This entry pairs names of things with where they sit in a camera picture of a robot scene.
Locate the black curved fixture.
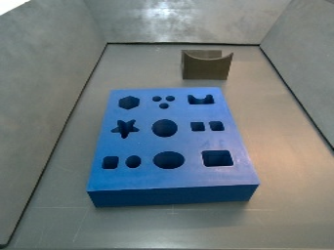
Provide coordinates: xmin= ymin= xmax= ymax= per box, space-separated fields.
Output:
xmin=182 ymin=50 xmax=234 ymax=80

